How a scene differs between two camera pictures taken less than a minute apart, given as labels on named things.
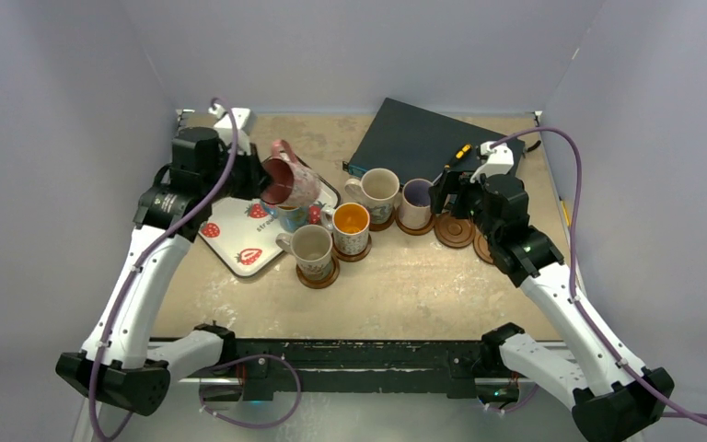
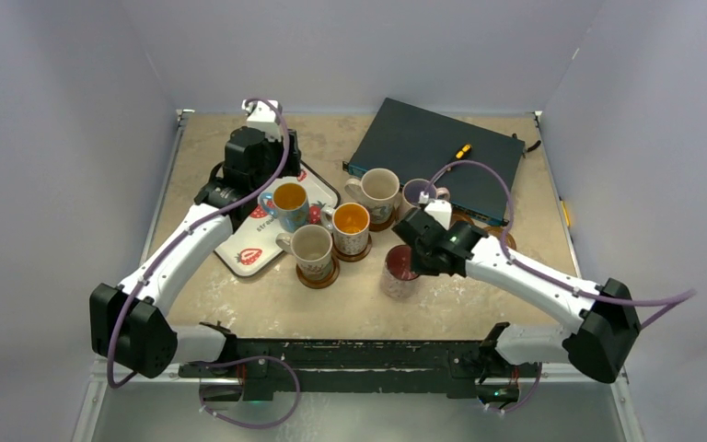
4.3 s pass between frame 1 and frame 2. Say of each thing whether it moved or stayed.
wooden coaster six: stayed
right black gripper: moved
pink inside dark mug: moved
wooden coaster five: stayed
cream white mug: stayed
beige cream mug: stayed
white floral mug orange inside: stayed
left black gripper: moved
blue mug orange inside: stayed
